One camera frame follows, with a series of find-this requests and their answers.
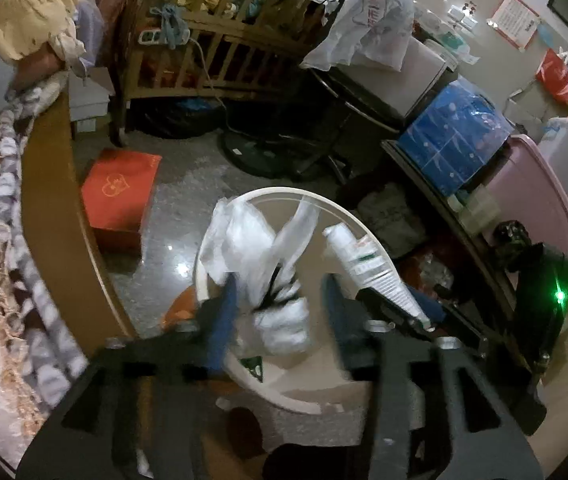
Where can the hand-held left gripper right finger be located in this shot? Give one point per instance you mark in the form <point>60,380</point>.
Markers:
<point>336,312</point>

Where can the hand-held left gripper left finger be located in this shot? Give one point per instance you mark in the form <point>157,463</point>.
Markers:
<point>221,320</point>

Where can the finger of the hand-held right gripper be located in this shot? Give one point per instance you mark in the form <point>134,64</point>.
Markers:
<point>394,312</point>

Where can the white squeeze tube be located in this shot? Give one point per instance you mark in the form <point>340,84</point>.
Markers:
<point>364,260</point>

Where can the white plastic bag black print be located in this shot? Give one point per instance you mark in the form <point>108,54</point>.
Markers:
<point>244,245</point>

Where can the white round plastic bin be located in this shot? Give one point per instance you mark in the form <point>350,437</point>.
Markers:
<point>284,385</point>

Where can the small green wrapper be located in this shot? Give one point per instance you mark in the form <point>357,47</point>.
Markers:
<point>253,366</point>

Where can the crumpled dark bag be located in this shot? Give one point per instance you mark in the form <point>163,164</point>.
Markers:
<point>511,240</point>

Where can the grey cloth bag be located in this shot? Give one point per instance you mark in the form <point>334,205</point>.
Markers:
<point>391,215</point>

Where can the black metal shelf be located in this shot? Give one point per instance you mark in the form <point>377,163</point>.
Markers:
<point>444,225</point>

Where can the pink storage bin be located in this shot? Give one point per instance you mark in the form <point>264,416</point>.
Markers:
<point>534,185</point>

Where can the red cardboard box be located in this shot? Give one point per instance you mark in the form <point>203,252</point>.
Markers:
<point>118,195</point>

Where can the black fan base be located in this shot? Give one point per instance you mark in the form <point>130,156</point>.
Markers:
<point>264,155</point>

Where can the blue tissue pack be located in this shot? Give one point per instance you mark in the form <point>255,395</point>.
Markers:
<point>454,135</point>

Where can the grey storage box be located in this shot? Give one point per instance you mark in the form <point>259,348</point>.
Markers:
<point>404,80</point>

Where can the red shopping bag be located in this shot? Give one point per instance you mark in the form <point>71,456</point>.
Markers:
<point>556,77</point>

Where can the white cardboard boxes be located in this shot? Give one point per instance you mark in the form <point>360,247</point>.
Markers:
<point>91,100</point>

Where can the wooden crib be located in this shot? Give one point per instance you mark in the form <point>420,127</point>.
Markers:
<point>223,35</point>

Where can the large printed white plastic bag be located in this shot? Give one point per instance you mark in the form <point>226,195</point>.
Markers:
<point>369,20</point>

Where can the teal cloth strip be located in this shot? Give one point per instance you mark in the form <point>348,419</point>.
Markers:
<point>171,25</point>

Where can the wooden bed frame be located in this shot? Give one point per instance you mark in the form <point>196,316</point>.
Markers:
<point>58,220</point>

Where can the red bordered wall poster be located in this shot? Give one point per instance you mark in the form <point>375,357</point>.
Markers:
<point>514,20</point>

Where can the white wall outlets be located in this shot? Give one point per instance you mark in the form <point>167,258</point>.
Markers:
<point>461,15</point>

